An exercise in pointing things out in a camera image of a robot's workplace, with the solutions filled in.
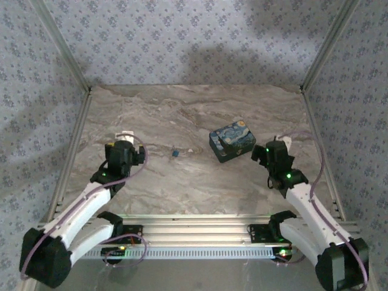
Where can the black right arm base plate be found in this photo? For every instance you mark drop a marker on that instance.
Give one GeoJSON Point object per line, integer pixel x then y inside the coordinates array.
{"type": "Point", "coordinates": [259, 233]}

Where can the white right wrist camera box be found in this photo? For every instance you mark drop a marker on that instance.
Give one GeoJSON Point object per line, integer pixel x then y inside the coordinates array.
{"type": "Point", "coordinates": [286, 141]}

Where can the aluminium frame post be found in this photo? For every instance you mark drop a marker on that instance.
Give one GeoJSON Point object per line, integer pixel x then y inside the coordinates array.
{"type": "Point", "coordinates": [330, 45]}
{"type": "Point", "coordinates": [60, 45]}

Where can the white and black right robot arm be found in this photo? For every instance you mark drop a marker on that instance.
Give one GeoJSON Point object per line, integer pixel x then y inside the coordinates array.
{"type": "Point", "coordinates": [342, 266]}

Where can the circuit board with green light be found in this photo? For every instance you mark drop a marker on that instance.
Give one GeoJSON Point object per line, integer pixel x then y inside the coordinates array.
{"type": "Point", "coordinates": [285, 252]}
{"type": "Point", "coordinates": [113, 251]}

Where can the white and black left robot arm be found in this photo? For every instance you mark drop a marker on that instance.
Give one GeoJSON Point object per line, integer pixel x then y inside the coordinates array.
{"type": "Point", "coordinates": [42, 260]}

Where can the aluminium table side rail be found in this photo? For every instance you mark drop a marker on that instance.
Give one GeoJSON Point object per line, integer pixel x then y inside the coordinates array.
{"type": "Point", "coordinates": [316, 133]}
{"type": "Point", "coordinates": [77, 133]}

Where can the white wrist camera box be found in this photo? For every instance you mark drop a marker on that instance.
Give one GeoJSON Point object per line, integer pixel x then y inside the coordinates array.
{"type": "Point", "coordinates": [286, 141]}
{"type": "Point", "coordinates": [125, 135]}

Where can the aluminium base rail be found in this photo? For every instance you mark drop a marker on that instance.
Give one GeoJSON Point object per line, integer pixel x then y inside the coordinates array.
{"type": "Point", "coordinates": [197, 230]}

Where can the blue starry night print box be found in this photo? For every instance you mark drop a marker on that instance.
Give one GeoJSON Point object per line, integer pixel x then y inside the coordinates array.
{"type": "Point", "coordinates": [232, 141]}

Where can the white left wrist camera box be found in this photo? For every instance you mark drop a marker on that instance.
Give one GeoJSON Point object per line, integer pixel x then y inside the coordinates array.
{"type": "Point", "coordinates": [125, 135]}

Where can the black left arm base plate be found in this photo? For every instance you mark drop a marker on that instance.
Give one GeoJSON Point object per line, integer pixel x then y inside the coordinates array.
{"type": "Point", "coordinates": [133, 233]}

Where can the small blue padlock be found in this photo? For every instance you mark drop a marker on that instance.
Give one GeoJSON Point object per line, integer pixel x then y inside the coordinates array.
{"type": "Point", "coordinates": [175, 153]}

